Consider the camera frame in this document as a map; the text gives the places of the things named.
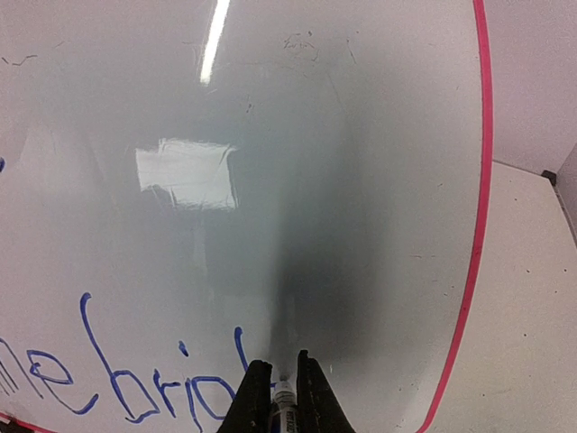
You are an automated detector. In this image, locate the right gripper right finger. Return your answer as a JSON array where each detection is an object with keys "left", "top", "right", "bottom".
[{"left": 297, "top": 350, "right": 354, "bottom": 433}]

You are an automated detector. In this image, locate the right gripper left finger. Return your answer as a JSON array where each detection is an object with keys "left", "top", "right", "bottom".
[{"left": 218, "top": 360, "right": 272, "bottom": 433}]

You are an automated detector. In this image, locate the whiteboard marker pen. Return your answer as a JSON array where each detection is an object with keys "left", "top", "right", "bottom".
[{"left": 268, "top": 375, "right": 299, "bottom": 433}]

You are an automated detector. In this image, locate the pink framed whiteboard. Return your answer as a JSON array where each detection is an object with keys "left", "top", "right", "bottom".
[{"left": 1, "top": 1, "right": 492, "bottom": 432}]

